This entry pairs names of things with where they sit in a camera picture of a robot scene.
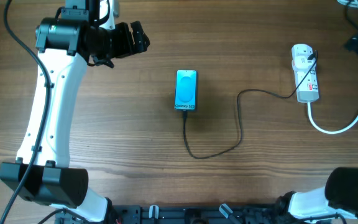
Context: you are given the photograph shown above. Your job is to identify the cyan screen Galaxy smartphone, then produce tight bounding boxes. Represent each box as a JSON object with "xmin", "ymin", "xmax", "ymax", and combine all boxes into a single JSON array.
[{"xmin": 174, "ymin": 70, "xmax": 198, "ymax": 111}]

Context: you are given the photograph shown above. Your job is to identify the white power strip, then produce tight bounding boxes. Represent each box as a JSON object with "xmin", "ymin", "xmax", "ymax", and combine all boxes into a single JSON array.
[{"xmin": 291, "ymin": 44, "xmax": 319, "ymax": 103}]

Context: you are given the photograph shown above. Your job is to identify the black USB-C charging cable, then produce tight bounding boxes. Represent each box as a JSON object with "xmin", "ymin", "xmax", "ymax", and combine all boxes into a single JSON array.
[{"xmin": 182, "ymin": 49, "xmax": 319, "ymax": 160}]

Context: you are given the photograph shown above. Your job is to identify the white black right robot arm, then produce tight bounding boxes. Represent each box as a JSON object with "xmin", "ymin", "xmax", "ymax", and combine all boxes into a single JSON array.
[{"xmin": 272, "ymin": 30, "xmax": 358, "ymax": 223}]

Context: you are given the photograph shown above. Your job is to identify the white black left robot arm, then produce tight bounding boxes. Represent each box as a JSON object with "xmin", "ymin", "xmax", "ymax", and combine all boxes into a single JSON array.
[{"xmin": 0, "ymin": 1, "xmax": 150, "ymax": 223}]

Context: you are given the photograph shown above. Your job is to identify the white charger plug adapter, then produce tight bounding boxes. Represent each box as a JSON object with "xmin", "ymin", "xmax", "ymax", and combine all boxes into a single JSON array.
[{"xmin": 292, "ymin": 54, "xmax": 316, "ymax": 72}]

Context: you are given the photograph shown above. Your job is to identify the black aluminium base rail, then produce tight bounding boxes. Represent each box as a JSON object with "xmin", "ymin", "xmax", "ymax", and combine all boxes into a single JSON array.
[{"xmin": 53, "ymin": 203, "xmax": 291, "ymax": 224}]

